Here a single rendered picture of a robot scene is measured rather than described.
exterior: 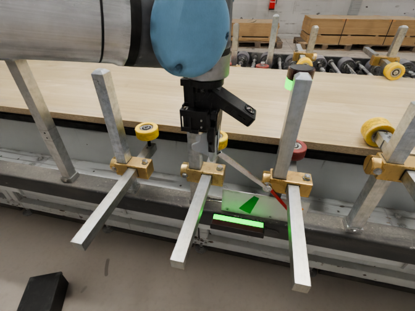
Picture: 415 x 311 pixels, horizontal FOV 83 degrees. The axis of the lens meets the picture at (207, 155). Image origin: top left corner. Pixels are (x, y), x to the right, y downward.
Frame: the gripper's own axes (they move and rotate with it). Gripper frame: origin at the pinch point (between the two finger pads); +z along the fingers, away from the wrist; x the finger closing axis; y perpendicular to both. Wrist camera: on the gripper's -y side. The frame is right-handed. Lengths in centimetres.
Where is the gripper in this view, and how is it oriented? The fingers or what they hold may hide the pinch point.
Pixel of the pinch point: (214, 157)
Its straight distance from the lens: 58.6
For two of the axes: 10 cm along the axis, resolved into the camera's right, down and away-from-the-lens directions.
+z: 0.0, 8.0, 6.0
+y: -9.7, -1.3, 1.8
